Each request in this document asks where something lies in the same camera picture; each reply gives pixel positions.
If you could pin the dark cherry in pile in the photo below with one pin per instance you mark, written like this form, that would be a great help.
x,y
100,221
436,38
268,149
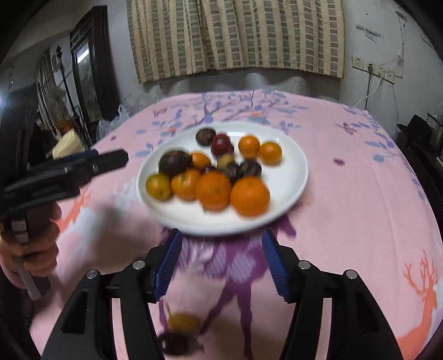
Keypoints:
x,y
176,344

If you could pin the dark framed mirror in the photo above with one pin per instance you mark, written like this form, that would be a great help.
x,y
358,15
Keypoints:
x,y
93,70

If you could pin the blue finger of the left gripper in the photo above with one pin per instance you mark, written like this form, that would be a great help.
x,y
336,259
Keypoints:
x,y
88,165
66,160

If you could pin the white plastic bag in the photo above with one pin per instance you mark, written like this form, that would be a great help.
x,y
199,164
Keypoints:
x,y
106,127

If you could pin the small longan outer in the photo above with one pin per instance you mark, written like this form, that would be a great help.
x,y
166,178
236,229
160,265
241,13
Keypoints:
x,y
183,323

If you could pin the small mandarin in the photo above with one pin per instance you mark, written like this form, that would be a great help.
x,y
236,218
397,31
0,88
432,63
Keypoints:
x,y
249,147

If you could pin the dark passion fruit top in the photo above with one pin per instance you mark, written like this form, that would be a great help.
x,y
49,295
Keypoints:
x,y
205,136

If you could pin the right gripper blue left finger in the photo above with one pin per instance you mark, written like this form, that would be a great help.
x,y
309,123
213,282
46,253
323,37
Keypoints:
x,y
164,262

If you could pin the dark cherry with stem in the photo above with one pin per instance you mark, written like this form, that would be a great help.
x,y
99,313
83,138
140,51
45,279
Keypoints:
x,y
208,169

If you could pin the wrinkled dark passion fruit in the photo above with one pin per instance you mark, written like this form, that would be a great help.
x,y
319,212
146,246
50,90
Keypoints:
x,y
174,162

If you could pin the green yellow orange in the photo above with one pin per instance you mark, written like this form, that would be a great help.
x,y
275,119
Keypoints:
x,y
158,186

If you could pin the small longan inner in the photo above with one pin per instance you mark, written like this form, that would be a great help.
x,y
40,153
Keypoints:
x,y
224,160

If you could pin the white wall power strip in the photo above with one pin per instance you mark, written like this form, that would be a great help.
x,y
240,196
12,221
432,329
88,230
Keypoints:
x,y
380,71

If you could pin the checked beige curtain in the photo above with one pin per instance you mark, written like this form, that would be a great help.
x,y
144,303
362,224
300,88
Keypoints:
x,y
180,38

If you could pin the small longan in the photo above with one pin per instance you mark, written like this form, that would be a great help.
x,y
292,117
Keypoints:
x,y
224,160
183,323

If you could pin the white oval plate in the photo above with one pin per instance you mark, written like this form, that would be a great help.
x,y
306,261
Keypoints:
x,y
286,182

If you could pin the pink cup cream lid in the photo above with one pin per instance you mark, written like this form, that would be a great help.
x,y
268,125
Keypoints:
x,y
69,144

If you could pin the yellowish small orange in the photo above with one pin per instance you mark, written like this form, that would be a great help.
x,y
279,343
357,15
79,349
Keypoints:
x,y
270,153

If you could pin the pink deer tablecloth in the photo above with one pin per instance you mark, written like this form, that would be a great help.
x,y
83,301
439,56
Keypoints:
x,y
363,209

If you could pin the black hat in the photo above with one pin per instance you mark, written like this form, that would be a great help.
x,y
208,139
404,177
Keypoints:
x,y
417,130

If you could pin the large front mandarin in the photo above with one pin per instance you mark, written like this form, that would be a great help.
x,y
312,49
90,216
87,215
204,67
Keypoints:
x,y
183,185

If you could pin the left hand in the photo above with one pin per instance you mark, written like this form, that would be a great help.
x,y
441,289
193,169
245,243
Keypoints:
x,y
39,255

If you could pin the large mandarin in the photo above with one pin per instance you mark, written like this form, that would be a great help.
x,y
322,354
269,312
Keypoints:
x,y
213,191
183,185

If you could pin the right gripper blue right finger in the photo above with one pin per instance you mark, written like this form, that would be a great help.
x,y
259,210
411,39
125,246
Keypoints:
x,y
280,261

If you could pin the dark purple plum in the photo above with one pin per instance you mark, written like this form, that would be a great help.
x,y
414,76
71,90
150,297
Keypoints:
x,y
221,144

